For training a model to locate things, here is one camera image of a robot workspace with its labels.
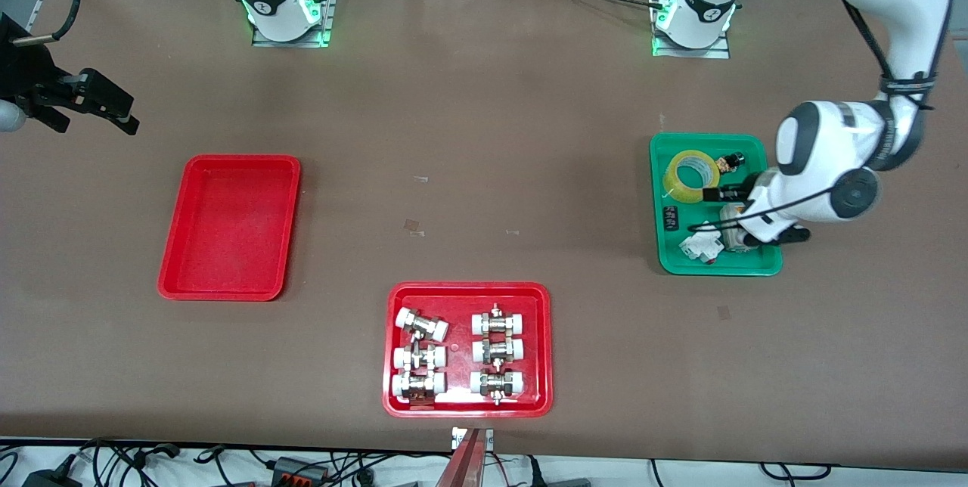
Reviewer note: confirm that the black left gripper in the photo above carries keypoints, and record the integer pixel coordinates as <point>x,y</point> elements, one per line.
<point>735,191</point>

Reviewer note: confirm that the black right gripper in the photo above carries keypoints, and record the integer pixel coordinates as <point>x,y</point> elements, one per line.
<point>21,72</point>

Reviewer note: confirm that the small brass black connector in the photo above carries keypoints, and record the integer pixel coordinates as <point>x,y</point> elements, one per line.
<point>730,163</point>

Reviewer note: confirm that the yellow packing tape roll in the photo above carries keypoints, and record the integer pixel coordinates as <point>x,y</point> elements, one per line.
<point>673,177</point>

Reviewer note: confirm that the green plastic tray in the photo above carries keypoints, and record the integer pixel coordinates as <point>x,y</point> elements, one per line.
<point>730,264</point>

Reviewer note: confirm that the empty red plastic tray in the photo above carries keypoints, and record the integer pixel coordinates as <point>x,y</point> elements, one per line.
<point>227,230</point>

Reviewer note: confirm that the red tray holding valves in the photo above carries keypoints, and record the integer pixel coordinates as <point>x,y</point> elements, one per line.
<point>461,396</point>

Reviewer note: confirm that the small black terminal block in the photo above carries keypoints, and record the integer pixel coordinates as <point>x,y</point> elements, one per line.
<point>670,218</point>

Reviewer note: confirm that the white circuit breaker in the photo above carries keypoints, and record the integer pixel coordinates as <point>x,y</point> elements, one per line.
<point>699,243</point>

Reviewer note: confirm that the tilted metal valve white caps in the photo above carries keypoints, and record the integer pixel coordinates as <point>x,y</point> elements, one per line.
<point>422,324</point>

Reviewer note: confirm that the small white label plate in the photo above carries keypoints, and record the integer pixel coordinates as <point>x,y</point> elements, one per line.
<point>458,438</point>

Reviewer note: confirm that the black power adapter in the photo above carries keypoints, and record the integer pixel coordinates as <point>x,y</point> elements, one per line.
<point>53,478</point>

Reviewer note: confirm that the grey device orange clips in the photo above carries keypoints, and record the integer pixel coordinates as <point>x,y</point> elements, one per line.
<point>299,469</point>

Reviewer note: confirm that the grey switch box red button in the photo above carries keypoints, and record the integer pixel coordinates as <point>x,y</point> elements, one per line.
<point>732,234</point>

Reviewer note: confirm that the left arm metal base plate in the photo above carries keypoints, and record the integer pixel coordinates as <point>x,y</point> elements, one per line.
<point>711,52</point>

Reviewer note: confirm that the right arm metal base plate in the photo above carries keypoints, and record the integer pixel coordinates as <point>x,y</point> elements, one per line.
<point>327,3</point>

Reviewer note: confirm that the aluminium profile post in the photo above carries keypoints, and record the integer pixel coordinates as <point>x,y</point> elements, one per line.
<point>465,464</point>

